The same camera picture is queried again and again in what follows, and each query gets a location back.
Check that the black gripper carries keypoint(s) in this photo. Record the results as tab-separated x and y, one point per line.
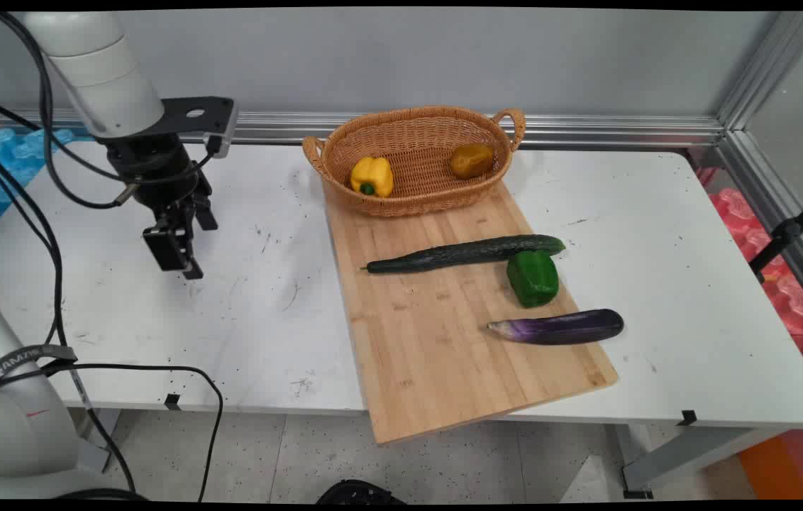
154	167

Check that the brown-orange bell pepper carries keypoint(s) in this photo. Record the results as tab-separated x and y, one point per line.
471	161

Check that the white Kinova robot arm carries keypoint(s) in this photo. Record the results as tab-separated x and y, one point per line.
105	79

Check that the black tape marker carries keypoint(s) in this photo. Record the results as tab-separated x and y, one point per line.
172	402
687	418

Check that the yellow bell pepper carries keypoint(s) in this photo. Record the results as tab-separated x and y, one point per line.
372	174

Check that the grey metal table leg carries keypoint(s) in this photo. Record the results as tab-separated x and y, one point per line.
692	454
100	440

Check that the bamboo cutting board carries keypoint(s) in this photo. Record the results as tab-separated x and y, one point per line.
437	333

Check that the long dark green cucumber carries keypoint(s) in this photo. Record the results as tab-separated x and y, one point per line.
465	253

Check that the black round object on floor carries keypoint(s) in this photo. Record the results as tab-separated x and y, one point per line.
359	492

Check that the green bell pepper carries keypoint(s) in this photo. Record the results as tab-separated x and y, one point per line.
533	278

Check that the purple eggplant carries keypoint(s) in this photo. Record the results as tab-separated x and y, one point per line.
561	327

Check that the red foam mat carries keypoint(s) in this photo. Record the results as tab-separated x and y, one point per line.
774	270

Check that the black tripod stand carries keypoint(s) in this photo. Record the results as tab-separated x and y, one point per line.
788	231

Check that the orange floor mat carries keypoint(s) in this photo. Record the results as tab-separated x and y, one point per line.
777	468

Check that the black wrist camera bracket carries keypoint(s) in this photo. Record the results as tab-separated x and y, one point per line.
192	115

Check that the horizontal aluminium frame rail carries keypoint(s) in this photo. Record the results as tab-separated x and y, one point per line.
586	130

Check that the slanted aluminium frame rail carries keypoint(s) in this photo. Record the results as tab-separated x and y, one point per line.
777	206

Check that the aluminium frame corner post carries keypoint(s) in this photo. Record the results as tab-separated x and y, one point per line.
763	67

